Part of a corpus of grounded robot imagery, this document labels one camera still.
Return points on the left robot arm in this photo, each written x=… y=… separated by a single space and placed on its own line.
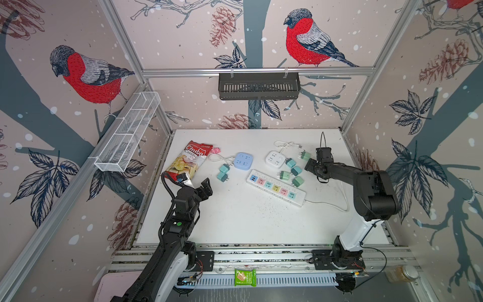
x=174 y=253

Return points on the green snack packet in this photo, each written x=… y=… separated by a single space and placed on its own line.
x=245 y=278

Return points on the blue square power socket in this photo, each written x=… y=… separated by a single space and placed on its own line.
x=243 y=161

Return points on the clear jar with lid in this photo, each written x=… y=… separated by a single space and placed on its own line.
x=401 y=274

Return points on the teal charger plug left lower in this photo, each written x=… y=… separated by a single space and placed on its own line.
x=222 y=176

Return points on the white wire wall basket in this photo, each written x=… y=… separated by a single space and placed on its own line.
x=123 y=143

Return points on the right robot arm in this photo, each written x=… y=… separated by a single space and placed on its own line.
x=374 y=200

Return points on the white square power socket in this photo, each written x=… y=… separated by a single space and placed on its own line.
x=275 y=159

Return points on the pink tray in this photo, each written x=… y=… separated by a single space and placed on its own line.
x=115 y=284

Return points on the teal charger plug upper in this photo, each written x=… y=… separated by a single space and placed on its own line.
x=291 y=163

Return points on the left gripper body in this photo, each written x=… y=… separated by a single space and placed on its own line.
x=197 y=199

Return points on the red chips bag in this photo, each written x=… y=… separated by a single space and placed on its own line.
x=189 y=160

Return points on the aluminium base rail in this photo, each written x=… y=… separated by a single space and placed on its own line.
x=288 y=265

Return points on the teal charger plug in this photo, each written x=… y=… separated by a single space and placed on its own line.
x=291 y=163
x=296 y=170
x=222 y=176

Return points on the white multicolour power strip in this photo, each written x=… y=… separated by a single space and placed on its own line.
x=277 y=188

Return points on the black wall basket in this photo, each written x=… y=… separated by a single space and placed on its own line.
x=259 y=86

